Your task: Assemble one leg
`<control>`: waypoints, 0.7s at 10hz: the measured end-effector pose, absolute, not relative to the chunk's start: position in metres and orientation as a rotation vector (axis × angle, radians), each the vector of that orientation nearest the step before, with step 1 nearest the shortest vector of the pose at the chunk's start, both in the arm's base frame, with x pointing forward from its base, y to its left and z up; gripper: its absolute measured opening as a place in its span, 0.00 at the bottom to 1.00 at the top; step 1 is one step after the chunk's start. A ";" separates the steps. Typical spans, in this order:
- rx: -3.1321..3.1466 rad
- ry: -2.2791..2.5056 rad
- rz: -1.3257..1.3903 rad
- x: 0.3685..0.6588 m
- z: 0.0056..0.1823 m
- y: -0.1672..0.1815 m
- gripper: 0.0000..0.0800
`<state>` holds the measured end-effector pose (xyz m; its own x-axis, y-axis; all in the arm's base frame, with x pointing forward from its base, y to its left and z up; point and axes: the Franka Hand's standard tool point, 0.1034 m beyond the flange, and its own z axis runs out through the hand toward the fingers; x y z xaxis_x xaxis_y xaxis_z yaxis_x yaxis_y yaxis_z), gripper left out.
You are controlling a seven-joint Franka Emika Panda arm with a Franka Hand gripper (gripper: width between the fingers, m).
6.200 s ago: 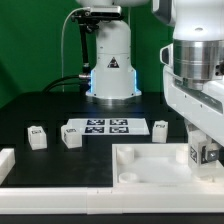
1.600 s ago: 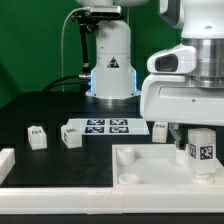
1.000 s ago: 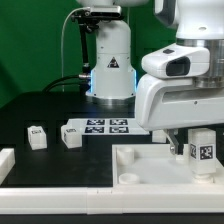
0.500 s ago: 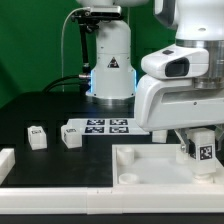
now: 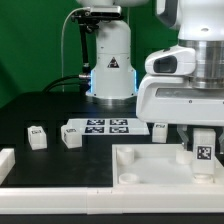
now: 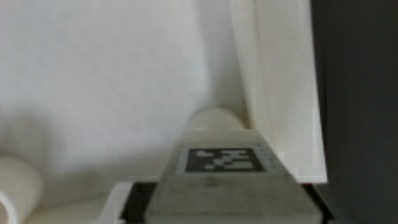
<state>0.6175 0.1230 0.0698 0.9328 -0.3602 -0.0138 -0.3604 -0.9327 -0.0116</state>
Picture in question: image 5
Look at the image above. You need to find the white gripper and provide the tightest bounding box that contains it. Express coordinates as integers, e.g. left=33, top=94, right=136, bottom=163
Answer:
left=136, top=75, right=224, bottom=154

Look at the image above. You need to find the white square tabletop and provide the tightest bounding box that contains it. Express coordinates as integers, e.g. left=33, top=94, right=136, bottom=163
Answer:
left=112, top=144, right=224, bottom=190

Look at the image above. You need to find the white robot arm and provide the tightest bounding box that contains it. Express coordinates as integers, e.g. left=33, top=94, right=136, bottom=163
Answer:
left=77, top=0, right=224, bottom=153

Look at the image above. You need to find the white U-shaped obstacle fence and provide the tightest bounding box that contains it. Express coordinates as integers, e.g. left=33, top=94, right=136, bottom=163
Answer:
left=0, top=149, right=224, bottom=214

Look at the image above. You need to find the AprilTag base sheet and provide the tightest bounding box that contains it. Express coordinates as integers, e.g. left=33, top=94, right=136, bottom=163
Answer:
left=67, top=118, right=150, bottom=135

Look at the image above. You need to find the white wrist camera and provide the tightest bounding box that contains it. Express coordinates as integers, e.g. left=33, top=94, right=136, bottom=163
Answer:
left=145, top=45, right=196, bottom=76

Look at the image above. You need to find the black cable bundle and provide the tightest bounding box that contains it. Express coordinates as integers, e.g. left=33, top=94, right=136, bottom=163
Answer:
left=41, top=74, right=92, bottom=93

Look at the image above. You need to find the black camera on stand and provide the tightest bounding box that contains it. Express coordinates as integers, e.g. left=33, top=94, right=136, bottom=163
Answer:
left=71, top=5, right=123, bottom=74

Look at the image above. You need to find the white cable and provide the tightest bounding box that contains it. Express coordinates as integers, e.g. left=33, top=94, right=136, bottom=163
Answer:
left=60, top=7, right=88, bottom=93

